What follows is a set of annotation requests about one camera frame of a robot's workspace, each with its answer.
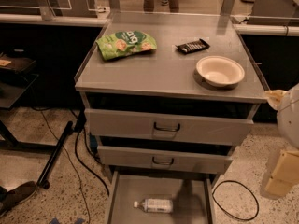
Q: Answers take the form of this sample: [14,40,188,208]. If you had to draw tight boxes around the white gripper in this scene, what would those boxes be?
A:
[263,84,299,198]

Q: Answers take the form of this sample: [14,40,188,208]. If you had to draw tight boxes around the clear plastic water bottle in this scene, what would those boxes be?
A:
[134,198,173,214]

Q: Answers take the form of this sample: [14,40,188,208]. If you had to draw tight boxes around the bottom grey drawer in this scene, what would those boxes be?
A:
[104,170,216,224]

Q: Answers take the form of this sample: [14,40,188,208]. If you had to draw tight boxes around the grey drawer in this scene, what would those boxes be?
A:
[85,108,253,146]
[98,146,232,174]
[104,170,216,224]

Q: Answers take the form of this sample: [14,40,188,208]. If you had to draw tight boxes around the grey metal drawer cabinet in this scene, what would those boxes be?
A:
[74,10,271,224]

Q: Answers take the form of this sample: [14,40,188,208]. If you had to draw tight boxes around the middle grey drawer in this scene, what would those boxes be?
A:
[98,146,232,174]

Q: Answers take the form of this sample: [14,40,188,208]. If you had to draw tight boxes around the top grey drawer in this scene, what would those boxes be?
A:
[85,108,253,146]

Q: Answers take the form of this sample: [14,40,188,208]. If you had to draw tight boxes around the white paper bowl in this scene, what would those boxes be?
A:
[196,56,245,88]

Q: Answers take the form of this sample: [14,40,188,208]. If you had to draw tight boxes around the black candy bar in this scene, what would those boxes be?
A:
[176,39,210,54]

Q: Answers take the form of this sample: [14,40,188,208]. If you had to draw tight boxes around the green snack bag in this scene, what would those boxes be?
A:
[96,31,157,61]

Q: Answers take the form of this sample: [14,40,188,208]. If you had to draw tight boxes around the black stand leg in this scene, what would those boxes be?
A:
[36,121,73,189]

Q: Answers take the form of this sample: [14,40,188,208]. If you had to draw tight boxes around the dark side table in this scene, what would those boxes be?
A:
[0,49,41,147]

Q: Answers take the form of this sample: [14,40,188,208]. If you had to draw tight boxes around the dark shoe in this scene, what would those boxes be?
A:
[0,181,37,217]

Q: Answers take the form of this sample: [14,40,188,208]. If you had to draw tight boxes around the black cable loop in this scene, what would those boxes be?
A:
[211,180,260,222]

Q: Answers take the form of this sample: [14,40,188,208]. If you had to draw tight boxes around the black floor cable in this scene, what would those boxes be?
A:
[72,128,110,197]

